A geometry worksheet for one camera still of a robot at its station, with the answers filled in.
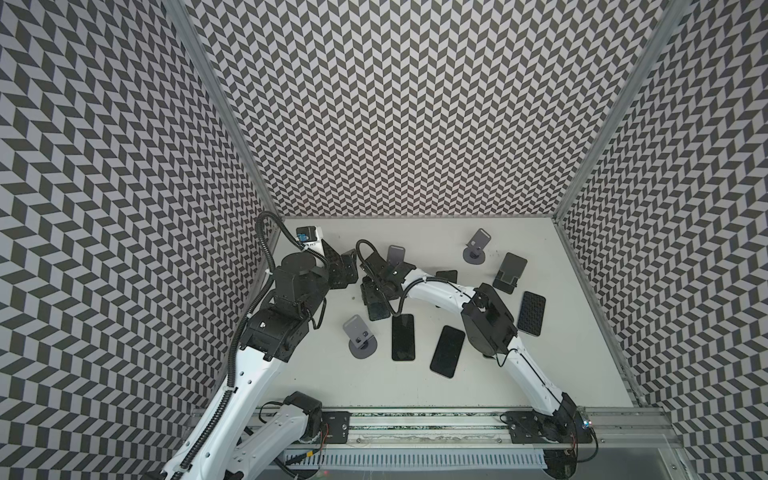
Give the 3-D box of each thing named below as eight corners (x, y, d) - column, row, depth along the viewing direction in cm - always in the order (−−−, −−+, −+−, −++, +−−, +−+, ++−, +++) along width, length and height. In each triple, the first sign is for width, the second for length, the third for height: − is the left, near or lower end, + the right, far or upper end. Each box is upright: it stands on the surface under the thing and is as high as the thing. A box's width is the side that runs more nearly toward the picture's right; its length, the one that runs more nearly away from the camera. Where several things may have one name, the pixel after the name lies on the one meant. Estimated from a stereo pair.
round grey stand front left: (359, 365, 84) (355, 353, 76) (342, 339, 88) (337, 325, 81) (378, 350, 86) (376, 337, 78) (362, 326, 91) (358, 311, 83)
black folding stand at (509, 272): (491, 286, 100) (498, 271, 93) (499, 266, 105) (507, 251, 98) (511, 295, 98) (519, 280, 91) (518, 274, 103) (527, 259, 96)
